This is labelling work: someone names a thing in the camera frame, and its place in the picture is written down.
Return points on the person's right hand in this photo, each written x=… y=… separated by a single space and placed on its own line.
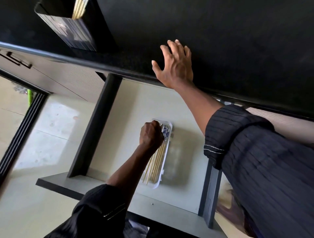
x=176 y=71

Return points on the person's left hand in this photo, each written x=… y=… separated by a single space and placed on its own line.
x=150 y=134

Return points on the person's left fingers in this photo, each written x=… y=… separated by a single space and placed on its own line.
x=160 y=133

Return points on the person's right little finger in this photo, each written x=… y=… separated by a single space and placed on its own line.
x=188 y=52

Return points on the person's right thumb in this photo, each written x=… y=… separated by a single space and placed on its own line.
x=157 y=68

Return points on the person's right middle finger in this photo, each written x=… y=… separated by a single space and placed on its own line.
x=173 y=49

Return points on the bundle of wooden chopsticks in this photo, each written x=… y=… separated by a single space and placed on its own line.
x=157 y=161

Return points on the person's right forearm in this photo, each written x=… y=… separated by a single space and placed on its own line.
x=198 y=105

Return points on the person's left forearm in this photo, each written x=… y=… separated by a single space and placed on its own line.
x=130 y=171

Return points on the white plastic tray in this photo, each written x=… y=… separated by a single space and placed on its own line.
x=164 y=169

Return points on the grey open drawer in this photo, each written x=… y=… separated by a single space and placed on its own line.
x=189 y=193

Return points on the black chopstick holder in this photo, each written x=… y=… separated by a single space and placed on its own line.
x=81 y=31

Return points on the beige cabinet door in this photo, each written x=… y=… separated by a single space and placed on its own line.
x=63 y=78

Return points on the wooden chopsticks in holder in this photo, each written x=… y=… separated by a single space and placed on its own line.
x=79 y=8

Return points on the black striped shirt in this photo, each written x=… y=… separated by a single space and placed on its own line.
x=269 y=171

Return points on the green stick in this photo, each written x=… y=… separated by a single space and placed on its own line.
x=29 y=97

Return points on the black sliding door track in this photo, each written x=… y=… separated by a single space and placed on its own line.
x=19 y=137

